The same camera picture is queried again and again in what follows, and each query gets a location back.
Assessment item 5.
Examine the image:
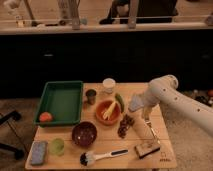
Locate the orange bowl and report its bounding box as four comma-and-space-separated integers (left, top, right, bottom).
95, 100, 121, 125

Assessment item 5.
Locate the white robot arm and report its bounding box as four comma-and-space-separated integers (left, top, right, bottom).
141, 75, 213, 137

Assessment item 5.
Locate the white dish brush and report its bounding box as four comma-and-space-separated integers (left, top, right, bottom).
80, 149, 128, 166

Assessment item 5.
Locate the metal fork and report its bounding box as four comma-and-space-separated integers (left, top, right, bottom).
145, 120, 158, 139

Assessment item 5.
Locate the blue sponge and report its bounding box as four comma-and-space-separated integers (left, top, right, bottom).
30, 141, 48, 166

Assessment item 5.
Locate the green plastic tray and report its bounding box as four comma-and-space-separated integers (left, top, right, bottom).
34, 81, 83, 127

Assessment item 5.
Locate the purple bowl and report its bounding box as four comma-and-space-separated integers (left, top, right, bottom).
71, 121, 97, 148

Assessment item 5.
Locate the orange peach fruit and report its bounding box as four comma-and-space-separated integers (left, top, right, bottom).
39, 112, 53, 122

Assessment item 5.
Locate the dark metal cup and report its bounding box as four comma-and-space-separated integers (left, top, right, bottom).
86, 89, 97, 105

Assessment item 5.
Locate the white cup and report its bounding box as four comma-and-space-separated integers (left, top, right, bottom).
103, 78, 116, 94

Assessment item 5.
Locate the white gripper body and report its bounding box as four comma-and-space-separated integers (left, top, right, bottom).
142, 96, 157, 120

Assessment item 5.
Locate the green plastic cup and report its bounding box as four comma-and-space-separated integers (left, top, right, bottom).
49, 138, 64, 156

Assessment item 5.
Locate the wooden block eraser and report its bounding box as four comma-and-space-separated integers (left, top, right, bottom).
134, 141, 161, 159

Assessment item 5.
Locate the yellow banana toy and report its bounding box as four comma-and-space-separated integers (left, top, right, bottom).
103, 101, 116, 120

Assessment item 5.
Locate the green pepper toy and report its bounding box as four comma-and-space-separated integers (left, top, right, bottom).
115, 93, 125, 113

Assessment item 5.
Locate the black office chair base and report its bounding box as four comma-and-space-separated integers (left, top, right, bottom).
0, 109, 26, 161

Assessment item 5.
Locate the brown grape bunch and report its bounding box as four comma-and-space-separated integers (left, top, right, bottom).
117, 115, 134, 138

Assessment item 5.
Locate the light blue towel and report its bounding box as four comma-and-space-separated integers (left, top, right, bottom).
128, 94, 144, 112

